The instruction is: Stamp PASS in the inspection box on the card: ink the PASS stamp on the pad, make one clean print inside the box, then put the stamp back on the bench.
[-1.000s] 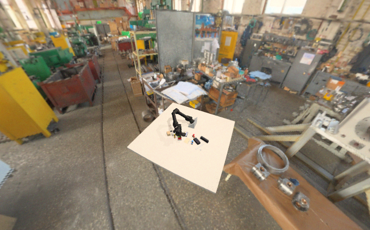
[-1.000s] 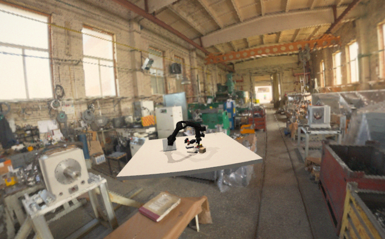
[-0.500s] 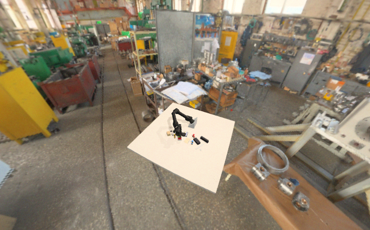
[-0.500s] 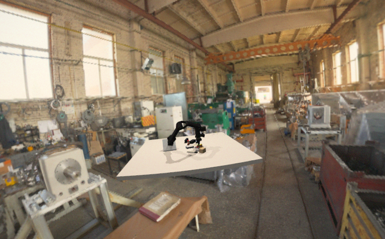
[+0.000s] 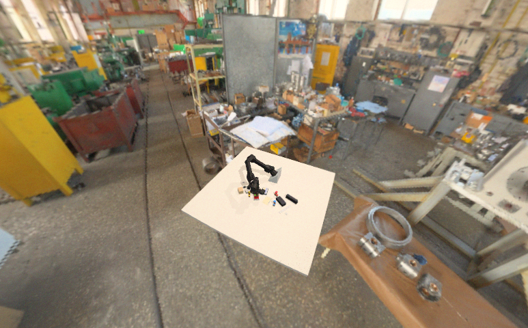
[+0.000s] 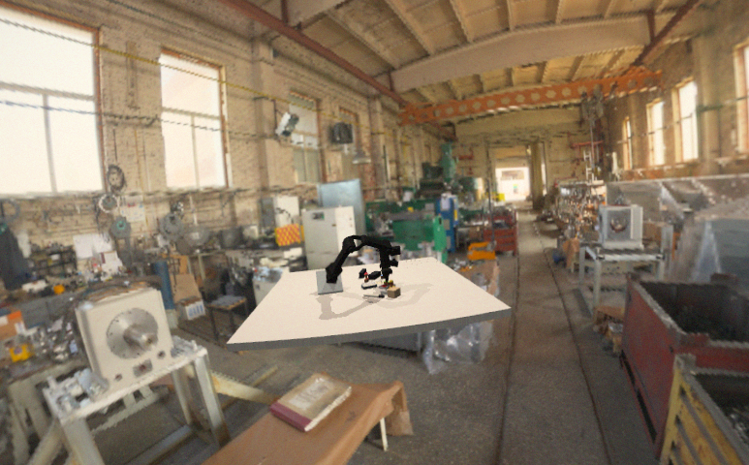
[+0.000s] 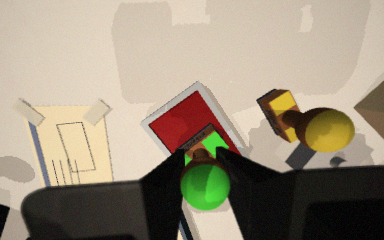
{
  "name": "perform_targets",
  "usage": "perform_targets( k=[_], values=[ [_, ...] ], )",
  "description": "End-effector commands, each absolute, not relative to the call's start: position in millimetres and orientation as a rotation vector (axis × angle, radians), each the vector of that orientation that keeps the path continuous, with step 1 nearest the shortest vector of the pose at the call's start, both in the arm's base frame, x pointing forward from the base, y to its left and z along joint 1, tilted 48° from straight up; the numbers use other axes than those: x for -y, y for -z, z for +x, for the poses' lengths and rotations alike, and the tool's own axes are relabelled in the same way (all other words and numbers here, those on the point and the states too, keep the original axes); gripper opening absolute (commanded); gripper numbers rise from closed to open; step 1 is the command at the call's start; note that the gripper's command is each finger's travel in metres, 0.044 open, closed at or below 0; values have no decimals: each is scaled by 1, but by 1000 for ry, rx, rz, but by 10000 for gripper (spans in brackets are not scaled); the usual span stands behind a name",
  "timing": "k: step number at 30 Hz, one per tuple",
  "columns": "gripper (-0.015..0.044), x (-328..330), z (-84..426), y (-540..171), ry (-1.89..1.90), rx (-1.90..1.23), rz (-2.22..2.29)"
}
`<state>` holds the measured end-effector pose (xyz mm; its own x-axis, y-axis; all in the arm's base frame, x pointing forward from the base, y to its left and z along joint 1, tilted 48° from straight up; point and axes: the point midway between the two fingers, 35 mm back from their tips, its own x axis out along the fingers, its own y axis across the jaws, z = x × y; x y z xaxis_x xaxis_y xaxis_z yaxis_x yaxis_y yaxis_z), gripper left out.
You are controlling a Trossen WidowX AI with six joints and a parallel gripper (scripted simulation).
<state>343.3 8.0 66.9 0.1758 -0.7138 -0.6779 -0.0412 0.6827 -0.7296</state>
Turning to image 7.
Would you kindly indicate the cream inspection card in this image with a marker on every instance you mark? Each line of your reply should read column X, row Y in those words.
column 69, row 143

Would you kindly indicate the red ink pad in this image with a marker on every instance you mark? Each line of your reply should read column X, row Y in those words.
column 182, row 117

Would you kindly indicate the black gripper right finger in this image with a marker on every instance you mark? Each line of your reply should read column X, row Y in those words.
column 271, row 205

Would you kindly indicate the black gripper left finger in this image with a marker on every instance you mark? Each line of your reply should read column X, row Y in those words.
column 148, row 208

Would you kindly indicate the yellow rubber stamp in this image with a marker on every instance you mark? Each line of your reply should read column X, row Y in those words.
column 321, row 129

